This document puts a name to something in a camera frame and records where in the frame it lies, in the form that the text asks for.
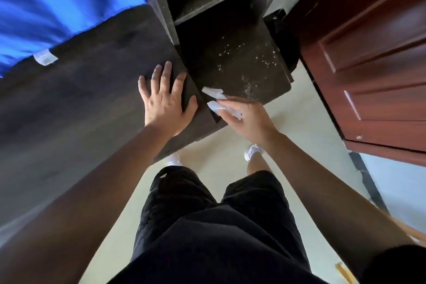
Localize dark wooden table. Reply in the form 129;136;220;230
0;4;294;248

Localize black shorts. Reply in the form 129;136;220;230
106;166;330;284

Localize person's right leg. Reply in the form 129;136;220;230
246;152;273;176

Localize person's right hand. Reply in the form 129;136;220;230
215;95;279;146

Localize blue towel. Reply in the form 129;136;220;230
0;0;149;78

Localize person's white left shoe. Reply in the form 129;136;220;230
166;152;183;167

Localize red wooden door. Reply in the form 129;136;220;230
286;0;426;167

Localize black trash bin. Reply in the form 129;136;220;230
263;9;302;75

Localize person's right forearm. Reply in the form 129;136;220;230
261;132;417;281

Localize person's left forearm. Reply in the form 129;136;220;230
0;126;174;284

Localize person's white right shoe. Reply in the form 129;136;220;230
244;144;264;162

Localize white tissue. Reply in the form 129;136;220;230
201;86;243;120

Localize person's white shoe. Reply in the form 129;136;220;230
166;152;183;167
244;144;264;162

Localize person's left hand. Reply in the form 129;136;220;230
138;60;199;138

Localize black shirt sleeve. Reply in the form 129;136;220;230
361;244;426;284

